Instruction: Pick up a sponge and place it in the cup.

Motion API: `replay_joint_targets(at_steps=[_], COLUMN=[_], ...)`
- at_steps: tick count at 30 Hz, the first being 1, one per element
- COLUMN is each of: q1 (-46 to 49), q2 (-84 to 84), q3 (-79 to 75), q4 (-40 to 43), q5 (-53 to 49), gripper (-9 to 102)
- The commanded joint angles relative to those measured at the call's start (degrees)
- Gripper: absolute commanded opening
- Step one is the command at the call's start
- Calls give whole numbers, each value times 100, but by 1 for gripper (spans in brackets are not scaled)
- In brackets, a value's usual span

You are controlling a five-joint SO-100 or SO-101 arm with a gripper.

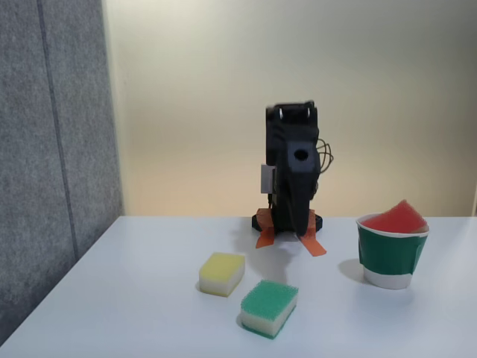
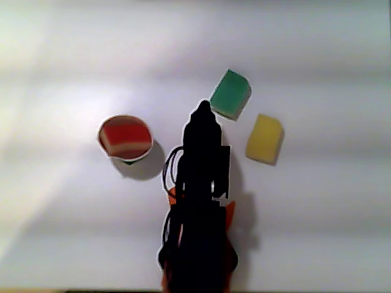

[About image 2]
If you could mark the yellow sponge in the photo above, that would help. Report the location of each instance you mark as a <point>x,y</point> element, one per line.
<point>264,138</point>

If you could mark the white paper cup green band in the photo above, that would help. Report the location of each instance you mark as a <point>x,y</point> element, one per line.
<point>128,161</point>

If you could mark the red sponge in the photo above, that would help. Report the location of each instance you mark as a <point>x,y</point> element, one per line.
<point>125,135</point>

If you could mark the green sponge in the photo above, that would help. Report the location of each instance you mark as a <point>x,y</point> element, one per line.
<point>229,94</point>

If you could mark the orange tape strip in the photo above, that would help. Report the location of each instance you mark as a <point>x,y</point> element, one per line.
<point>172,197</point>
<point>165,279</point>
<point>231,213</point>

